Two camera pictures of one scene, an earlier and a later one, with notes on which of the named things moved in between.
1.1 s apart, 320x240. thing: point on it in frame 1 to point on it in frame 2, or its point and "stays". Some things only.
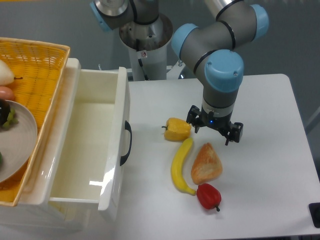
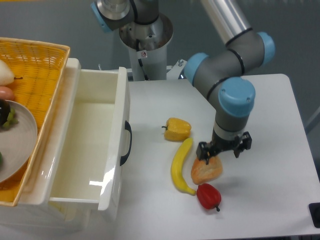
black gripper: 197,118 to 219,144
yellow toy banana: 176,168 stays
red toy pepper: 208,196 stays
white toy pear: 6,76 stays
